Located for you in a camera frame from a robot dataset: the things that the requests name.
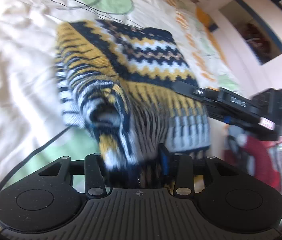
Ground navy yellow patterned knit sweater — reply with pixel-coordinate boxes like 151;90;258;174
55;20;210;187

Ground white blue shelf unit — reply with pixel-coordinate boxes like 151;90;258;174
196;0;282;95

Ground cream leaf print bedsheet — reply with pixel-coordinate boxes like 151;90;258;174
0;0;242;190

